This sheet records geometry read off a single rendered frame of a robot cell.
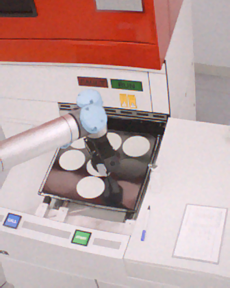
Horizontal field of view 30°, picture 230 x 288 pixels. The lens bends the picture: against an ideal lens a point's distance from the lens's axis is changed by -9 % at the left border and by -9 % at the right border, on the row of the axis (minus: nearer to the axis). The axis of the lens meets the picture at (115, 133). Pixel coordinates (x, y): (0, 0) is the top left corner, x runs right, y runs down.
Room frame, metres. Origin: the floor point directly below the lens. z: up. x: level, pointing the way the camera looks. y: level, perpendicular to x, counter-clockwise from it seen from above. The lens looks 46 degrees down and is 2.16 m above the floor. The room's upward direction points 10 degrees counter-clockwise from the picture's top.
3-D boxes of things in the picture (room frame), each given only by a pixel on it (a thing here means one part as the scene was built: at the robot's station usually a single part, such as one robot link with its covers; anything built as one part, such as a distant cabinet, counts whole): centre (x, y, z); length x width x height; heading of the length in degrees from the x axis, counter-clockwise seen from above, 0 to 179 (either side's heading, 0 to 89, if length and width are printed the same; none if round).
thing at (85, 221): (0.84, 0.17, 0.87); 0.36 x 0.08 x 0.03; 66
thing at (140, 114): (1.29, 0.00, 0.96); 0.44 x 0.01 x 0.02; 66
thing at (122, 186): (1.09, 0.08, 0.90); 0.34 x 0.34 x 0.01; 66
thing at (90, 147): (1.05, 0.06, 1.06); 0.09 x 0.08 x 0.12; 18
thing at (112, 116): (1.29, 0.01, 0.89); 0.44 x 0.02 x 0.10; 66
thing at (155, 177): (0.89, -0.10, 1.03); 0.06 x 0.04 x 0.13; 156
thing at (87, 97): (1.04, 0.06, 1.22); 0.09 x 0.08 x 0.11; 133
